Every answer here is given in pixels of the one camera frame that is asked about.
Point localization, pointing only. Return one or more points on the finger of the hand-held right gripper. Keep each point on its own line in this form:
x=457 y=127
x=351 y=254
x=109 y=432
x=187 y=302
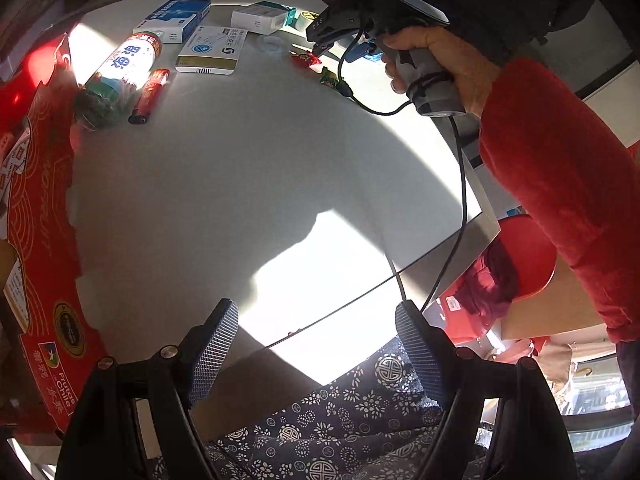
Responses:
x=361 y=52
x=325 y=25

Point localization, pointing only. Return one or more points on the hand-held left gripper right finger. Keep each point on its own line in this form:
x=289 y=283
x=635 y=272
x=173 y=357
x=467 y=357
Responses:
x=420 y=355

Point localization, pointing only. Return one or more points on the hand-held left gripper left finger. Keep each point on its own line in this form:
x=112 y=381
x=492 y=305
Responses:
x=215 y=350

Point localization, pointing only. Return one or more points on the red carton box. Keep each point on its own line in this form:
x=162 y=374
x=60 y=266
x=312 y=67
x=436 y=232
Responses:
x=40 y=220

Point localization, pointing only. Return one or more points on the person's right forearm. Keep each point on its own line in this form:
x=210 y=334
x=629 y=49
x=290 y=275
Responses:
x=560 y=185

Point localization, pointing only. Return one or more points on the person's right hand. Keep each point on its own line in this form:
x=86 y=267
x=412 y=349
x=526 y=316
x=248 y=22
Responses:
x=460 y=70

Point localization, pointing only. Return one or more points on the red candy wrapper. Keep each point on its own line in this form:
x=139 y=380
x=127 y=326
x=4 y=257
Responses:
x=306 y=58

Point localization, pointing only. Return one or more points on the green candy wrapper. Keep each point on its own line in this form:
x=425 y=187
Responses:
x=327 y=77

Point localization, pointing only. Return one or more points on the clear tape roll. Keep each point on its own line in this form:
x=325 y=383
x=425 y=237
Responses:
x=270 y=45

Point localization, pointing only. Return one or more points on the green white medicine box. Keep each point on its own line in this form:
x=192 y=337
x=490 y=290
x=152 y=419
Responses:
x=260 y=17

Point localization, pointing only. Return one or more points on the white medicine box round logo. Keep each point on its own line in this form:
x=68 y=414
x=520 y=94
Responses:
x=210 y=47

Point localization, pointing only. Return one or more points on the blue patterned trousers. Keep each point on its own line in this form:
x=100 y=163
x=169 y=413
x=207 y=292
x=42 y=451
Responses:
x=325 y=425

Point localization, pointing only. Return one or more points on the red plastic stool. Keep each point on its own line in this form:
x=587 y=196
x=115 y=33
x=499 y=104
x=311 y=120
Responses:
x=530 y=260

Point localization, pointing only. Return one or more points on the blue medicine box white curve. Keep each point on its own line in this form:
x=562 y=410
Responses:
x=175 y=12

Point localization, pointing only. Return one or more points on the cardboard box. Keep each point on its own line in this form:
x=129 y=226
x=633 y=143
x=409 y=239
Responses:
x=565 y=310

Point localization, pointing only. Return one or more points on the red lighter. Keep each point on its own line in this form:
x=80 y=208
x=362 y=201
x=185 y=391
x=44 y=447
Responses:
x=152 y=90

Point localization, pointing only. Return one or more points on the green trash bag roll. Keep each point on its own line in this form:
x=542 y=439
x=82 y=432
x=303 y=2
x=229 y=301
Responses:
x=125 y=60

